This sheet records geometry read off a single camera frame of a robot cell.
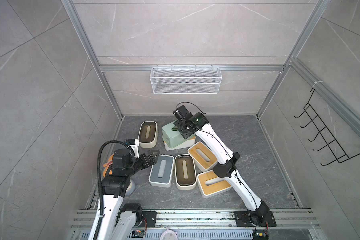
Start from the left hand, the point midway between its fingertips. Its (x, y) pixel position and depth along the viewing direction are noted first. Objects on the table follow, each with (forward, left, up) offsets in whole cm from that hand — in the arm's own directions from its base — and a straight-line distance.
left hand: (154, 152), depth 72 cm
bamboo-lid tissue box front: (-11, -29, -18) cm, 36 cm away
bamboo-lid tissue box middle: (+7, -27, -20) cm, 34 cm away
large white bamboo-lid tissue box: (+14, -16, -16) cm, 27 cm away
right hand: (+18, -12, -3) cm, 22 cm away
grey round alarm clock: (-11, +15, -20) cm, 27 cm away
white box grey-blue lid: (-1, -1, -23) cm, 23 cm away
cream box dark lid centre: (-4, -15, -18) cm, 24 cm away
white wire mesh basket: (+52, -18, +7) cm, 56 cm away
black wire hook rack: (-3, -78, +8) cm, 79 cm away
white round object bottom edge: (-32, -6, -21) cm, 39 cm away
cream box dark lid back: (+24, +9, -18) cm, 32 cm away
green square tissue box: (+12, -9, -5) cm, 16 cm away
